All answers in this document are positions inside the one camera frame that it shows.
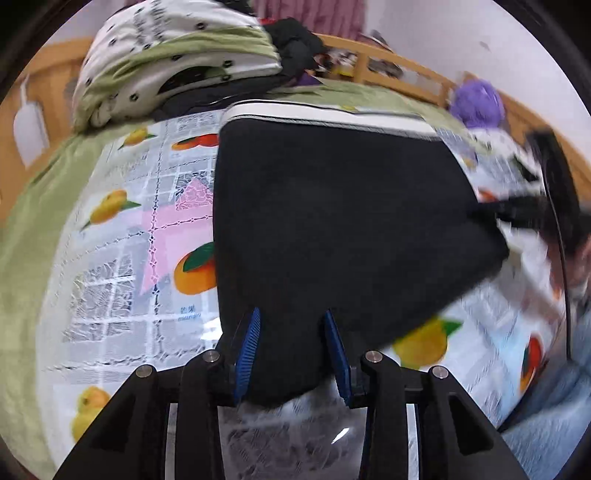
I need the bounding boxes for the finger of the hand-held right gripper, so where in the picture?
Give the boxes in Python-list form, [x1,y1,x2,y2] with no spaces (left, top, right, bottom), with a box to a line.
[471,194,550,232]

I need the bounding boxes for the folded floral quilt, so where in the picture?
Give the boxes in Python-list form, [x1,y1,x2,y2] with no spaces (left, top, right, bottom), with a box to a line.
[71,0,283,132]

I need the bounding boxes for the dark cloth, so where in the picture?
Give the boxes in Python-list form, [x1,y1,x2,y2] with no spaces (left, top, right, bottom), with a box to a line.
[152,76,296,121]

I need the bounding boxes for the fruit print plastic tablecloth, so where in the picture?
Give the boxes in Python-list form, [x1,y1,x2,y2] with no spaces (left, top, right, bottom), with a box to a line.
[37,104,571,480]

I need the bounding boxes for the purple plush toy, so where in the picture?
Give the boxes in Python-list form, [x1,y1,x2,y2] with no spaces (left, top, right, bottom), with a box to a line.
[449,78,505,130]

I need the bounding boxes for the wooden bed frame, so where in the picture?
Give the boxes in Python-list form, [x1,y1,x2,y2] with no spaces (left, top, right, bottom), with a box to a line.
[0,32,591,208]

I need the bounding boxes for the black pants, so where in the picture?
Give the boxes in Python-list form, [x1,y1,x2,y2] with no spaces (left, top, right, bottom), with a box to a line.
[212,99,511,409]

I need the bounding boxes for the clutter pile of boxes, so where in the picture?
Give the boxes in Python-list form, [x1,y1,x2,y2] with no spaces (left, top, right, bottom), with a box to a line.
[323,30,407,79]

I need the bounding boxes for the black clothes pile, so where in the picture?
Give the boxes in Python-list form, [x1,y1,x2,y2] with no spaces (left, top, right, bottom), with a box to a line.
[261,17,326,86]

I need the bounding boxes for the maroon patterned curtain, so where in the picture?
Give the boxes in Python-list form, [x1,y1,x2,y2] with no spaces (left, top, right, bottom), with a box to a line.
[252,0,368,40]

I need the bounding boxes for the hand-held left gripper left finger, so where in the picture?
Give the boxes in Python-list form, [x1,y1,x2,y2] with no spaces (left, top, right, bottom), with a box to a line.
[53,307,262,480]

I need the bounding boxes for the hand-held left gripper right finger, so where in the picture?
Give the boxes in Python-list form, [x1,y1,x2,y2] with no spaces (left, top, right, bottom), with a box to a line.
[322,309,529,480]

